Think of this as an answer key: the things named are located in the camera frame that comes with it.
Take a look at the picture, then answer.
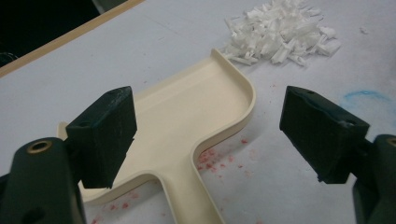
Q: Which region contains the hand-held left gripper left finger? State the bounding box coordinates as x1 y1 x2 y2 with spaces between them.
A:
0 86 138 224

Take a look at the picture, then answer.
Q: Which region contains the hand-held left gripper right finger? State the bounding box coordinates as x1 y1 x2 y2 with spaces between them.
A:
278 85 396 224

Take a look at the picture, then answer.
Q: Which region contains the cream plastic dustpan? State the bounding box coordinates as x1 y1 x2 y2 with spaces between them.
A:
57 48 257 224

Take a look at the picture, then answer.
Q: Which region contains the pile of white paper shreds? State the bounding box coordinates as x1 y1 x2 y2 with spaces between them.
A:
221 0 342 67

